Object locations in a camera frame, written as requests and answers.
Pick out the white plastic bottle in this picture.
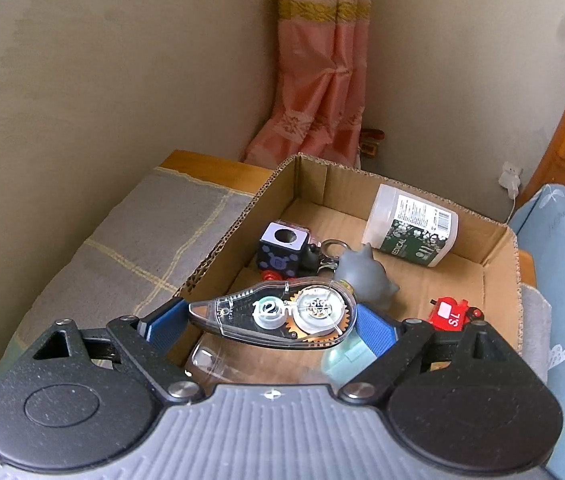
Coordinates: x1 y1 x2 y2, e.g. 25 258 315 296
363 183 459 268

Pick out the pink curtain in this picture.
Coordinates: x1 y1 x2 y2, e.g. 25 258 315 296
242 0 374 168

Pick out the clear plastic jar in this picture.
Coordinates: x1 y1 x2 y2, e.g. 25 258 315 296
185 342 323 388

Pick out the white wall charger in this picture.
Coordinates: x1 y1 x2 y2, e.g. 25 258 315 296
497 161 523 223

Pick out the red wooden toy train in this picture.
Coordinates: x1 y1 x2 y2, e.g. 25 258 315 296
429 296 486 333

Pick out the mint green earbud case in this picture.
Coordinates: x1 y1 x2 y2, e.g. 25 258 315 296
320 335 378 378

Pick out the black cube keychain toy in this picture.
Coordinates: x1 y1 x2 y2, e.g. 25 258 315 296
254 220 351 286

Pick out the small red brown object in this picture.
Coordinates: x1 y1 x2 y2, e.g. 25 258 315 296
357 129 386 157

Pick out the brown cardboard box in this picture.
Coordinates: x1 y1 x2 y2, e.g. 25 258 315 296
172 152 521 386

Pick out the clear correction tape dispenser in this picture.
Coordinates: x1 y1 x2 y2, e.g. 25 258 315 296
188 276 358 350

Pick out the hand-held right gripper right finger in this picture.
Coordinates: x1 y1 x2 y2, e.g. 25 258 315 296
337 305 521 403

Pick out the grey rubber toy figure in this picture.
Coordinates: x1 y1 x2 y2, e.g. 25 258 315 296
335 242 402 313

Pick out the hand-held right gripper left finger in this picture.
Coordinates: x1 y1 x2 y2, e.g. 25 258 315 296
32 297 203 403

